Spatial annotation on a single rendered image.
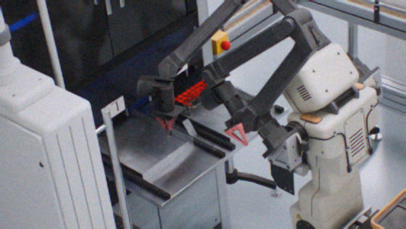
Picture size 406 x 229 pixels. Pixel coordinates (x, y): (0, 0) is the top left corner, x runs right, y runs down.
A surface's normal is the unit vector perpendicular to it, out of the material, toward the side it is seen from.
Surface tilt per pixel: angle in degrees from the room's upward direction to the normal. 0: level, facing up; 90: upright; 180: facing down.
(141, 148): 0
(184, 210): 90
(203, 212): 90
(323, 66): 48
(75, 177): 90
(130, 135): 0
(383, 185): 0
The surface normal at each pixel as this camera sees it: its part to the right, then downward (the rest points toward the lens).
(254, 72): -0.09, -0.81
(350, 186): 0.69, 0.24
